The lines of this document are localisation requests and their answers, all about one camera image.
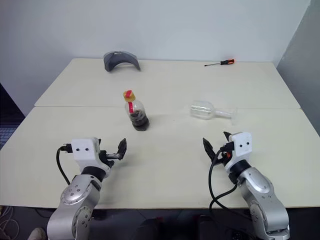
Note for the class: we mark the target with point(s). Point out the clear wine glass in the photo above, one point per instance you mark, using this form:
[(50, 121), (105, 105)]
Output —
[(201, 110)]

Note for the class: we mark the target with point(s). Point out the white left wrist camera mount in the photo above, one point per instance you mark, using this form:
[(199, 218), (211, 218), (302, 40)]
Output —
[(85, 157)]

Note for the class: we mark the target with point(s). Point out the yellow bottle cap red tab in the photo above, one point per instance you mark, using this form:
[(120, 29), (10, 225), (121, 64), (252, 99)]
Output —
[(130, 96)]

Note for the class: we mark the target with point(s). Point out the grey baseball cap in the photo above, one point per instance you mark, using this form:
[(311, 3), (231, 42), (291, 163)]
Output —
[(117, 58)]

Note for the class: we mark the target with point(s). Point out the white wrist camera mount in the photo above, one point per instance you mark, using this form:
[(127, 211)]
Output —
[(85, 157), (241, 150)]

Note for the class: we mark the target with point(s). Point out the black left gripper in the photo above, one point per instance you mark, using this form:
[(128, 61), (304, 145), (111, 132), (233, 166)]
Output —
[(108, 156)]

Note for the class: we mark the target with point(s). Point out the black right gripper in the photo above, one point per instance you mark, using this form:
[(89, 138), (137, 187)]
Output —
[(225, 151)]

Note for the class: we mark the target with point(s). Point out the cola bottle with yellow cap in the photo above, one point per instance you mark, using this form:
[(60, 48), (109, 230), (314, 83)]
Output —
[(138, 117)]

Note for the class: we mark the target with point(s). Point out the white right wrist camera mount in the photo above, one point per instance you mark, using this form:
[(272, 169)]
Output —
[(241, 150)]

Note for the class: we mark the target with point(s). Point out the white rounded floor object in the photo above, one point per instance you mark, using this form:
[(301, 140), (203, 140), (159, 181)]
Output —
[(38, 234)]

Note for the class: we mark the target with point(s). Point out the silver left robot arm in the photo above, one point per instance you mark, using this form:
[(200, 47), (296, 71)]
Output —
[(75, 190)]

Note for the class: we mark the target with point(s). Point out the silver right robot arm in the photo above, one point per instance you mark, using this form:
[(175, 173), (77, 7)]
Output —
[(262, 190)]

